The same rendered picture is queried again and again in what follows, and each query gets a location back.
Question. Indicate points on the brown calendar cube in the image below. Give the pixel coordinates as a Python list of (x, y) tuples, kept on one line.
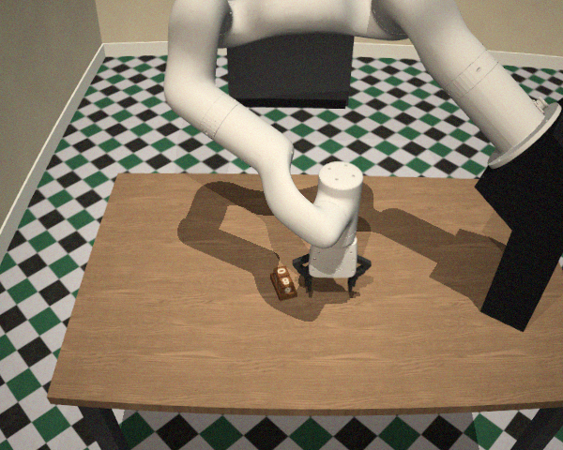
[(280, 272), (285, 285)]

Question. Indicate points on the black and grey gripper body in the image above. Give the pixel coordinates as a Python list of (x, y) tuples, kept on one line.
[(333, 262)]

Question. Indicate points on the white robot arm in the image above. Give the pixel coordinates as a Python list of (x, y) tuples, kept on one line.
[(450, 53)]

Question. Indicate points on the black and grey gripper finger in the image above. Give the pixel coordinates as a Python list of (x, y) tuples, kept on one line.
[(304, 271), (365, 265)]

